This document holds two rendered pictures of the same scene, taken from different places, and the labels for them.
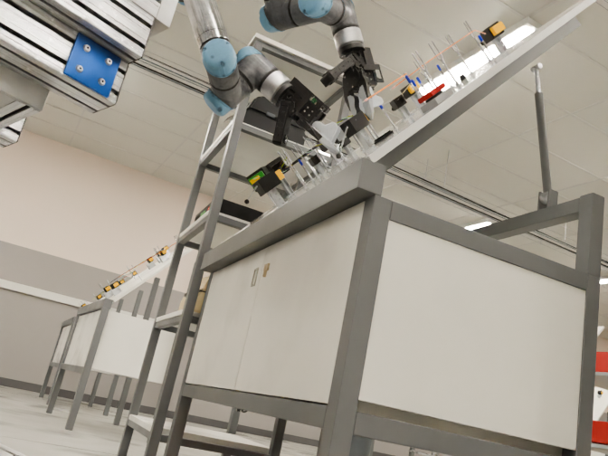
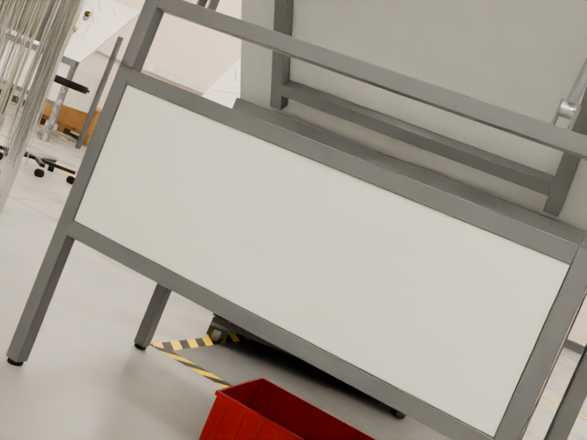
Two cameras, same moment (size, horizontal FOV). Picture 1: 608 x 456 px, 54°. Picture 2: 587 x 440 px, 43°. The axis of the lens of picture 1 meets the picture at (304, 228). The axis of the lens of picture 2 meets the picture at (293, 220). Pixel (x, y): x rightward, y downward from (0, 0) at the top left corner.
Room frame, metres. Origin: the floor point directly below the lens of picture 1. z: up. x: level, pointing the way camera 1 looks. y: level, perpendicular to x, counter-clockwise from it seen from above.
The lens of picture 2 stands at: (2.94, -1.64, 0.73)
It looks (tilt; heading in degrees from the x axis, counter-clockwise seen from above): 4 degrees down; 133
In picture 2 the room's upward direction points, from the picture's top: 23 degrees clockwise
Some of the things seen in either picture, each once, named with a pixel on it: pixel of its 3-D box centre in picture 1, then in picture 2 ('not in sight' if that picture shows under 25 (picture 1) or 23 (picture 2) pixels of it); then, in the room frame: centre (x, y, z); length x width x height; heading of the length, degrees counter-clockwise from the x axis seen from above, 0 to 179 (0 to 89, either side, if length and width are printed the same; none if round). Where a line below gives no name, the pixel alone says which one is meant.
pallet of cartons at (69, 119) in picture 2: not in sight; (92, 125); (-5.63, 3.28, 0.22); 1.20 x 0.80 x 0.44; 117
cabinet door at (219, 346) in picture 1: (223, 322); not in sight; (1.88, 0.18, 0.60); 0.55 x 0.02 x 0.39; 21
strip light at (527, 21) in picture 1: (471, 62); not in sight; (4.07, -1.03, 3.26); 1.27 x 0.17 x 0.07; 25
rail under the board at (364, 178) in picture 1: (265, 233); (401, 173); (1.62, 0.10, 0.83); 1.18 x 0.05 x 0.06; 21
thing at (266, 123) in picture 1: (266, 127); not in sight; (2.45, 0.26, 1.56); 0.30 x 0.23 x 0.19; 113
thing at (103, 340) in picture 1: (134, 320); not in sight; (4.83, 1.16, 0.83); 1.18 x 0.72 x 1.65; 26
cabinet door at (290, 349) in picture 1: (292, 308); not in sight; (1.37, -0.01, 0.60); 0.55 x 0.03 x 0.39; 21
